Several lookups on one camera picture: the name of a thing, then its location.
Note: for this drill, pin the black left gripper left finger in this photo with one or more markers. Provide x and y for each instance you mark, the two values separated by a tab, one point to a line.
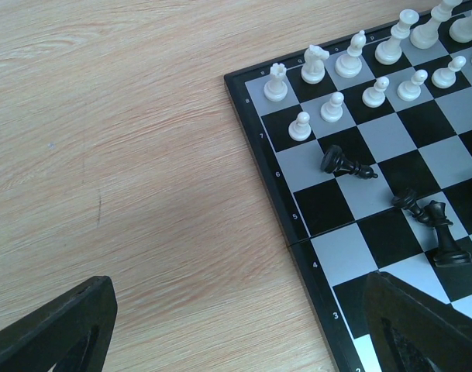
70	333

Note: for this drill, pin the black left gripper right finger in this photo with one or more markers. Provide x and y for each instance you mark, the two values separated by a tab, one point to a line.
411	331

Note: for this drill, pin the black chess piece lying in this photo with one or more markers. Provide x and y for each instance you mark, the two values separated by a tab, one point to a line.
334	160

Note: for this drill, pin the black white chess board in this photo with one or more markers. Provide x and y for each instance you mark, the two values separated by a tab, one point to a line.
340	227

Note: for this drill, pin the black king standing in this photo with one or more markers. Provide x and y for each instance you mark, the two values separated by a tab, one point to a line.
448	253

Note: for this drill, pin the black queen lying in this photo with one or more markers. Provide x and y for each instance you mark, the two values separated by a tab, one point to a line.
407	200

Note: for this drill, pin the white pawn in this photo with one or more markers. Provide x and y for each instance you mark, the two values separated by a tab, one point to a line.
445	77
410	90
332	110
374	96
300	129

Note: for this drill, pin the white bishop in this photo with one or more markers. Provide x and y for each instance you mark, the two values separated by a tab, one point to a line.
349	64

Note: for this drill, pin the white rook far left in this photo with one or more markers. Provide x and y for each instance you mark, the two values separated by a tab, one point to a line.
276	89

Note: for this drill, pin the white knight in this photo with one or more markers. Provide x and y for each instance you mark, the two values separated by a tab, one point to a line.
313	70

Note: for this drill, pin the white queen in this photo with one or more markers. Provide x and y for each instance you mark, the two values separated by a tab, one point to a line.
389	51

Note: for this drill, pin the white king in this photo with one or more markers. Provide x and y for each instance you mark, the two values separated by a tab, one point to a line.
425	36

